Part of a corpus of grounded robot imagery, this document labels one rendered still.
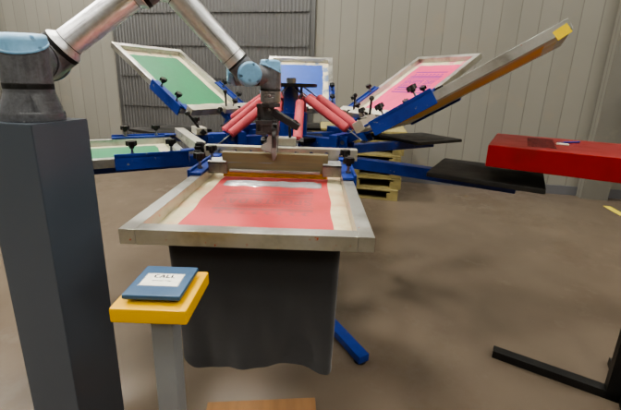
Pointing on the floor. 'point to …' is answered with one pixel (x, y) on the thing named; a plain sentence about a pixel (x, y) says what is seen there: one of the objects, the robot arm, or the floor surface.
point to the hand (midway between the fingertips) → (275, 156)
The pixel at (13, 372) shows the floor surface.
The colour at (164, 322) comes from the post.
